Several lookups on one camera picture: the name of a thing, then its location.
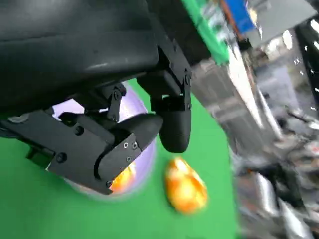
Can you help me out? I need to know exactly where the lilac plate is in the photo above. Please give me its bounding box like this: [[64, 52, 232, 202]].
[[51, 87, 158, 201]]

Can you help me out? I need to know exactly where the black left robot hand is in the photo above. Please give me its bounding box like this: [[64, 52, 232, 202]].
[[0, 0, 210, 195]]

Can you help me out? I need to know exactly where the green table cloth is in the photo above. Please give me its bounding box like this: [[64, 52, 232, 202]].
[[0, 0, 243, 239]]

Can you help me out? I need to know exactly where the orange white toy bread roll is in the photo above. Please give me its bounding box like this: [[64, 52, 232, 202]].
[[163, 156, 209, 215], [109, 161, 137, 194]]

